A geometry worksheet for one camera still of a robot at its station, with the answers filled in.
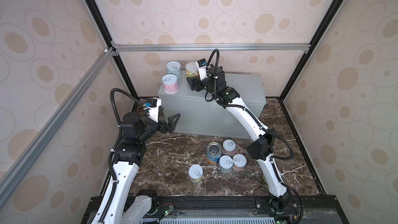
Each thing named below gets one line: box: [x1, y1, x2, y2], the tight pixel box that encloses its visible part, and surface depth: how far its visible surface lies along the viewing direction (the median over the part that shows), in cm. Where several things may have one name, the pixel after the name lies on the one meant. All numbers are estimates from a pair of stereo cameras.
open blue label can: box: [205, 142, 223, 165], surface depth 83 cm
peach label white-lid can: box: [232, 153, 248, 172], surface depth 84 cm
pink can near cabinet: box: [222, 138, 237, 156], surface depth 90 cm
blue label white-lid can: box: [218, 155, 234, 173], surface depth 84 cm
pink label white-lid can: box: [161, 73, 179, 95], surface depth 74 cm
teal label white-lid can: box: [165, 61, 182, 80], surface depth 81 cm
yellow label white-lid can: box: [188, 164, 204, 183], surface depth 81 cm
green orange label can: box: [185, 61, 200, 78], surface depth 77 cm
